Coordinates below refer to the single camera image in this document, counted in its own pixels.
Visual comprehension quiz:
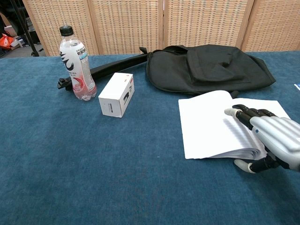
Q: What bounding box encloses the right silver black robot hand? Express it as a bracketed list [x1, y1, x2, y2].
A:
[224, 104, 300, 174]

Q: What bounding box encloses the white lined paper notebook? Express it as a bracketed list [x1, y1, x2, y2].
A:
[178, 90, 291, 160]

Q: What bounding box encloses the black fabric shoulder bag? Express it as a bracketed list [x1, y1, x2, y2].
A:
[57, 44, 277, 96]

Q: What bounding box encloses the white cardboard product box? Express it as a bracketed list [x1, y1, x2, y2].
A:
[98, 72, 135, 119]

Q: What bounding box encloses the blue felt table mat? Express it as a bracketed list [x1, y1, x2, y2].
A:
[0, 51, 300, 225]

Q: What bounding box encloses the woven rattan folding screen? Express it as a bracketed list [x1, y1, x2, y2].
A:
[22, 0, 300, 57]

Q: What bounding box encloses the clear drink bottle black cap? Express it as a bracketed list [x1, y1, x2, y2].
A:
[59, 25, 98, 101]

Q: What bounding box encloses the black tripod stand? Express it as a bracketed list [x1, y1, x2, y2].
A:
[9, 0, 40, 57]

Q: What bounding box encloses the orange white plastic bag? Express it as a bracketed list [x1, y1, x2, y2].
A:
[0, 32, 15, 50]

